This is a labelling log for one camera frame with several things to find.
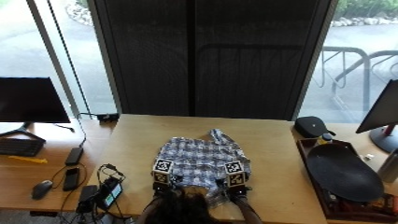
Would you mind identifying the person's left hand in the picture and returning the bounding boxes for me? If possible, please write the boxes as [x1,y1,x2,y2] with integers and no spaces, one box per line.
[150,174,183,198]

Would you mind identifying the person's right hand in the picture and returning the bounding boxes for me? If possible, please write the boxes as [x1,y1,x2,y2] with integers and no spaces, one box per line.
[214,177,254,200]

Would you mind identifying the blue white plaid shirt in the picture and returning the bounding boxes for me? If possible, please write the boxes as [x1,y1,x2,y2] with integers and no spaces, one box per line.
[154,128,252,208]

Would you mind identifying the white marker cube on left glove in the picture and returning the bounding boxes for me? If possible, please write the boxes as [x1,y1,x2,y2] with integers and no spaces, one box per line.
[150,158,175,186]

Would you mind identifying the white marker cube on glove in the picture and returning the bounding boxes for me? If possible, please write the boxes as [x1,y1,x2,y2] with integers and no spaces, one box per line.
[222,160,248,189]
[150,158,175,186]

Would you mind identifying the white marker cube on right glove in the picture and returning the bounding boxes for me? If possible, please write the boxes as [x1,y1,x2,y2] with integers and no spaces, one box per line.
[222,160,248,189]

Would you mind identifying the smartphone with lit screen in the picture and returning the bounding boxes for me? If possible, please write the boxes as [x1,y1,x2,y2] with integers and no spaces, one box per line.
[95,176,123,210]

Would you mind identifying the black box device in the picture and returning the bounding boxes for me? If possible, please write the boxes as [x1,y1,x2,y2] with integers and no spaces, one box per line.
[75,184,99,214]

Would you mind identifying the dark wooden tray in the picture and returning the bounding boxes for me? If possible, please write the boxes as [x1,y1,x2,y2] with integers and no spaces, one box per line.
[295,137,398,223]

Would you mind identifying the black smartphone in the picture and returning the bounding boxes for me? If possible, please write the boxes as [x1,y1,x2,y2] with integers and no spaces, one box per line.
[62,166,81,192]

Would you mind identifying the black power bank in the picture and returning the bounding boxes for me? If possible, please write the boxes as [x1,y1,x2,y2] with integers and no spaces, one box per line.
[63,147,85,166]

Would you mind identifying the black power adapter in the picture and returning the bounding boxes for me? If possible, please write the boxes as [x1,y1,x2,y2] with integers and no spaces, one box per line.
[95,112,121,123]

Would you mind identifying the black zip case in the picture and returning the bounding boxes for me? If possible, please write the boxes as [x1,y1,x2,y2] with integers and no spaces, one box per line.
[294,116,336,139]

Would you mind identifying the small bottle with black cap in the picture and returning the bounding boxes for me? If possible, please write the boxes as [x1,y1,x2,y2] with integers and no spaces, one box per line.
[316,133,334,147]

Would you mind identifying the black oval platter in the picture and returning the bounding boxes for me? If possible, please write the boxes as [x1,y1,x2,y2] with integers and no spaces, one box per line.
[306,143,386,203]

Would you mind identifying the black computer mouse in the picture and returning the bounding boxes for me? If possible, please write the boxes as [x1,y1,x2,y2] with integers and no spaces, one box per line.
[30,179,54,201]

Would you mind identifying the yellow flat tool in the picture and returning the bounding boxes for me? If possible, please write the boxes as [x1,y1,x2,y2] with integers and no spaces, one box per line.
[8,155,49,165]

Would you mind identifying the black keyboard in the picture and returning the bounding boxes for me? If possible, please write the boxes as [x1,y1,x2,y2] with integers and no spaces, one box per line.
[0,137,46,158]

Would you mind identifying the black roller blind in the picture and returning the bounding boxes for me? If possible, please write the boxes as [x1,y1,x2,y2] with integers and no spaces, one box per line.
[86,0,338,121]

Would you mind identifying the grey metal bottle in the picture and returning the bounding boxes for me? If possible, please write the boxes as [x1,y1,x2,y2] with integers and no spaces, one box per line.
[375,147,398,184]

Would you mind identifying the black monitor with forked stand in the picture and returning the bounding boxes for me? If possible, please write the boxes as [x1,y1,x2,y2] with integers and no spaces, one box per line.
[0,77,71,143]

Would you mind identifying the black monitor with round stand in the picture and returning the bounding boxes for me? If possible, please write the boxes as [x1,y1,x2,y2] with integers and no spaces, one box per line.
[354,78,398,154]

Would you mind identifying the grey metal bike rack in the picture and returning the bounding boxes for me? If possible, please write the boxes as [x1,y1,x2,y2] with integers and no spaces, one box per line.
[315,46,371,114]
[330,49,398,123]

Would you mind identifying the black cable bundle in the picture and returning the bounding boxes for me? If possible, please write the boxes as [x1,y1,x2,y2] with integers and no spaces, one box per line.
[47,161,127,224]

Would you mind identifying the black blind cord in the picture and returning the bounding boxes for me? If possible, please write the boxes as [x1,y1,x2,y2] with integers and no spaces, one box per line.
[45,0,93,117]

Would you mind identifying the grey window frame post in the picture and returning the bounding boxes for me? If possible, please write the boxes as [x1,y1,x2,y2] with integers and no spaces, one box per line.
[25,0,81,119]

